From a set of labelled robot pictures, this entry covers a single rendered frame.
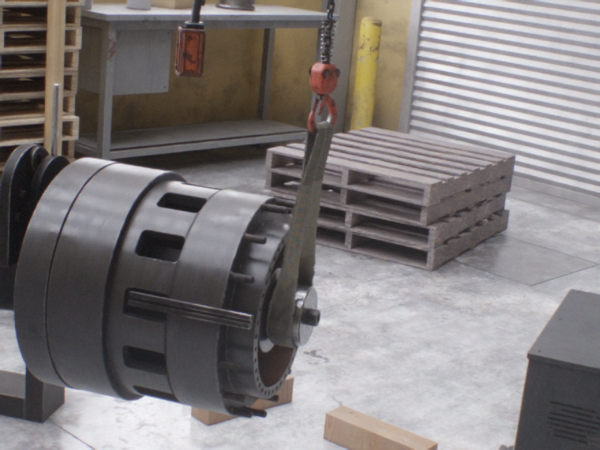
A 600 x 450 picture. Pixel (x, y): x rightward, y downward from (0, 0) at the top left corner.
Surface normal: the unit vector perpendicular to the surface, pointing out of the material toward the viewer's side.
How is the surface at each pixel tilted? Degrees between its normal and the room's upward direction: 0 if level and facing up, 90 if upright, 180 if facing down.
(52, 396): 90
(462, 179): 90
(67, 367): 121
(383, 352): 0
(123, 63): 90
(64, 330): 99
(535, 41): 60
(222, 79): 90
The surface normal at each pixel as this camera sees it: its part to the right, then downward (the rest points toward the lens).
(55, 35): 0.72, 0.22
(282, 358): -0.07, -0.73
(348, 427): -0.62, 0.14
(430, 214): 0.85, 0.21
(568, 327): 0.09, -0.96
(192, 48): 0.24, 0.26
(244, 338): -0.30, 0.21
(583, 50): -0.55, -0.38
